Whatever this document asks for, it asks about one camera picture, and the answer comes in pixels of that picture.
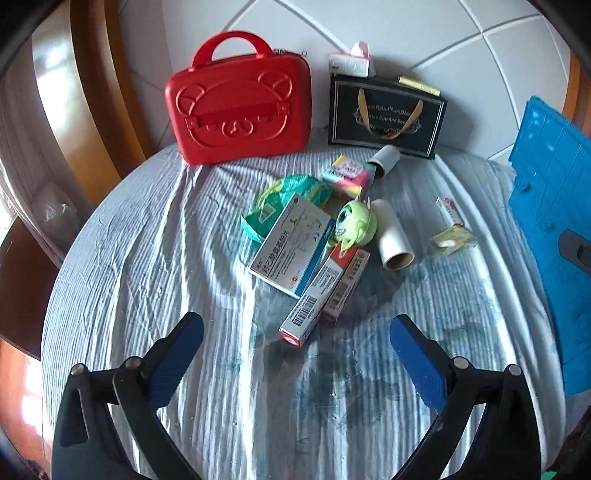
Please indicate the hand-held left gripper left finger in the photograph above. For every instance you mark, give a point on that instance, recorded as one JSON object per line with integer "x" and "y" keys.
{"x": 173, "y": 364}

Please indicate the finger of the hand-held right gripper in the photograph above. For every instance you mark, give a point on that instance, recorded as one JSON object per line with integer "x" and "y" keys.
{"x": 577, "y": 249}

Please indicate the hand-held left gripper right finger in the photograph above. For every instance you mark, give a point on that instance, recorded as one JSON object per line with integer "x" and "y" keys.
{"x": 415, "y": 364}

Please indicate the blue plastic crate lid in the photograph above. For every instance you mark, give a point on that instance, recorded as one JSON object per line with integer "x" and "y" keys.
{"x": 554, "y": 184}

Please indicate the red toothpaste box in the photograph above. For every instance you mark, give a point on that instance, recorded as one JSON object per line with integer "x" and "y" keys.
{"x": 348, "y": 281}

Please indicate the long white red box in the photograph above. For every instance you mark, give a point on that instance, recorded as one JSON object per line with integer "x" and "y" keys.
{"x": 304, "y": 314}

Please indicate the plain white paper roll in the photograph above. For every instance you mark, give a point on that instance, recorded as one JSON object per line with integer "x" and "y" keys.
{"x": 392, "y": 235}

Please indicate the green one-eyed monster plush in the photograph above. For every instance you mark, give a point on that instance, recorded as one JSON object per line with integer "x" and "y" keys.
{"x": 355, "y": 221}

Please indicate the white medicine box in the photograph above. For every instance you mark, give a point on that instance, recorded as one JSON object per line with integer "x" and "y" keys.
{"x": 291, "y": 244}

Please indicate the green plastic packet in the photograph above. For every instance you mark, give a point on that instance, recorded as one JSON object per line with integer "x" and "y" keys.
{"x": 277, "y": 198}

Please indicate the yellow clear-wrapped packet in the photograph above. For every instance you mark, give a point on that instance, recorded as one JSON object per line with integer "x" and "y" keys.
{"x": 455, "y": 239}

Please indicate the small red-white box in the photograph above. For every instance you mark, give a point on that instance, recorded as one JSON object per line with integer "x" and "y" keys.
{"x": 449, "y": 210}

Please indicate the dark wooden nightstand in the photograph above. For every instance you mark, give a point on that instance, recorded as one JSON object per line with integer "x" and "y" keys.
{"x": 23, "y": 286}

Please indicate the clear plastic bag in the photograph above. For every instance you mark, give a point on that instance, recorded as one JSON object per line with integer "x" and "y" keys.
{"x": 53, "y": 212}

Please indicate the colourful small box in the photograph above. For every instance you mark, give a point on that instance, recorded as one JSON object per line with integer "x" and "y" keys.
{"x": 346, "y": 175}

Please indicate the white roll with dark end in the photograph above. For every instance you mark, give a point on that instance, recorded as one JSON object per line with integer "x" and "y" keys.
{"x": 385, "y": 159}

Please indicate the yellow flat packet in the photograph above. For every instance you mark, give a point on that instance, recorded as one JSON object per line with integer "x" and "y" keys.
{"x": 418, "y": 85}

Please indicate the red bear-face carry case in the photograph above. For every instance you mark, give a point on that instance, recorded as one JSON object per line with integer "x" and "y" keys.
{"x": 240, "y": 115}

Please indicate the black gift box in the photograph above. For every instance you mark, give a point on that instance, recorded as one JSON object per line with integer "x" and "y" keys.
{"x": 346, "y": 115}

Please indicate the white tissue pack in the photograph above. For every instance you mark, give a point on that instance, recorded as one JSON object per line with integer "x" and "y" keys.
{"x": 351, "y": 62}

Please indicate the wooden wall frame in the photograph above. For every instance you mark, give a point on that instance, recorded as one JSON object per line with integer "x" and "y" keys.
{"x": 101, "y": 92}
{"x": 577, "y": 92}

